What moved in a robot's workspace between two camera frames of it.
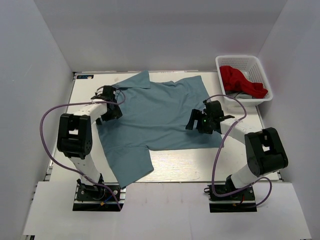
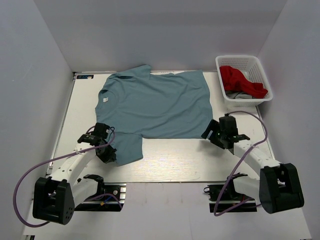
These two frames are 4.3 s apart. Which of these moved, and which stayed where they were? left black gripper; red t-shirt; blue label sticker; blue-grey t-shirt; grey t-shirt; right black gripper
Moved: right black gripper; blue-grey t-shirt; left black gripper
Stayed: grey t-shirt; blue label sticker; red t-shirt
